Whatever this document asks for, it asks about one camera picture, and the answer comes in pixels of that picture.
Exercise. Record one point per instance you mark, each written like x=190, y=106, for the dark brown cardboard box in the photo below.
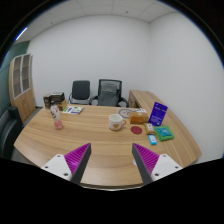
x=57, y=97

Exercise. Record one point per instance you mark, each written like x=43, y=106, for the round grey white pad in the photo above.
x=125, y=112

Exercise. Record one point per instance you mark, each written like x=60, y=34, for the wooden side desk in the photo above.
x=142, y=99

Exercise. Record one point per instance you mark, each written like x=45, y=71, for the orange cardboard box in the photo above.
x=138, y=117

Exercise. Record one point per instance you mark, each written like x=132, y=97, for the white green leaflet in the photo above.
x=73, y=110

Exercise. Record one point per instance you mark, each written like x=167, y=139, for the clear bottle pink drink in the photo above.
x=55, y=112

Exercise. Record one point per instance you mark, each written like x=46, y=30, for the red round coaster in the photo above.
x=136, y=130

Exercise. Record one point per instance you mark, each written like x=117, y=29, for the green flat box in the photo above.
x=163, y=133

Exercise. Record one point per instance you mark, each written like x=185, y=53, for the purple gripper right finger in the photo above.
x=152, y=166

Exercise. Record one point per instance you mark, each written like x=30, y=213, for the small yellow packet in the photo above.
x=149, y=128

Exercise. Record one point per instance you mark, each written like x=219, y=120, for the black office chair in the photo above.
x=80, y=92

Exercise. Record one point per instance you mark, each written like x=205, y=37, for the small blue white box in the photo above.
x=152, y=139

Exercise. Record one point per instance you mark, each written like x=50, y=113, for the blue standing card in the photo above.
x=158, y=113

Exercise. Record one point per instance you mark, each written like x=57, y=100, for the wooden glass door cabinet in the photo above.
x=20, y=85

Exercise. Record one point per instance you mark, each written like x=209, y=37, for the black leather armchair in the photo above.
x=11, y=126

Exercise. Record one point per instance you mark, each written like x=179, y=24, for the grey mesh office chair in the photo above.
x=109, y=93

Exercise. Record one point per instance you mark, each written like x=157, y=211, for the white ceramic mug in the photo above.
x=116, y=122

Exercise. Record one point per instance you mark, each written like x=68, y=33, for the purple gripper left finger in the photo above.
x=70, y=166

